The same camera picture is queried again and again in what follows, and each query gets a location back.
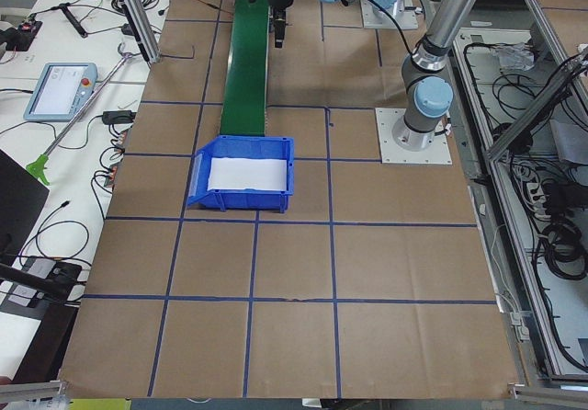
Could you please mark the green conveyor belt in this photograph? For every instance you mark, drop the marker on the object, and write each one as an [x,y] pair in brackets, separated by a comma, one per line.
[244,103]

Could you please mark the blue left storage bin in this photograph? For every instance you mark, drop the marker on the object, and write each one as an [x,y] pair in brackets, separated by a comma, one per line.
[251,147]

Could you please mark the white paper liner left bin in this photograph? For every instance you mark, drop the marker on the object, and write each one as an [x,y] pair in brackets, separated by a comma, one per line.
[244,173]

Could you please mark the green handled reacher grabber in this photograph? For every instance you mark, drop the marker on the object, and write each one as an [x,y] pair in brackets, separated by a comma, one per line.
[37,168]

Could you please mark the aluminium frame post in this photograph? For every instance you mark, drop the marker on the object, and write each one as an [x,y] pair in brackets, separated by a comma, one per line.
[142,30]

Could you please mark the teach pendant tablet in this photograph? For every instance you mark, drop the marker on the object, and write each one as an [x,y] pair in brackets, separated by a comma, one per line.
[61,90]

